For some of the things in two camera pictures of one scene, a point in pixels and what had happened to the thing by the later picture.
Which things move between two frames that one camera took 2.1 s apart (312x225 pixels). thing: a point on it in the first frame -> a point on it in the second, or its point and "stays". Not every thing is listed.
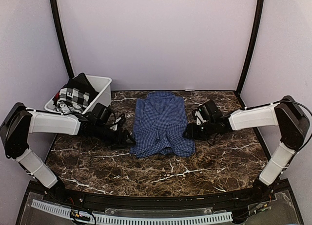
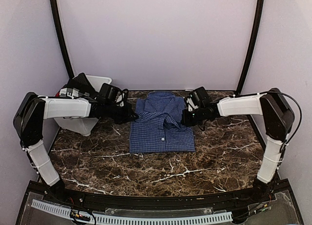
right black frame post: [256, 32] stays
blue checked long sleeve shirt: [160, 126] stays
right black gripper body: [204, 132] -> [194, 119]
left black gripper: [122, 141] -> [127, 116]
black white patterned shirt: [75, 97] stays
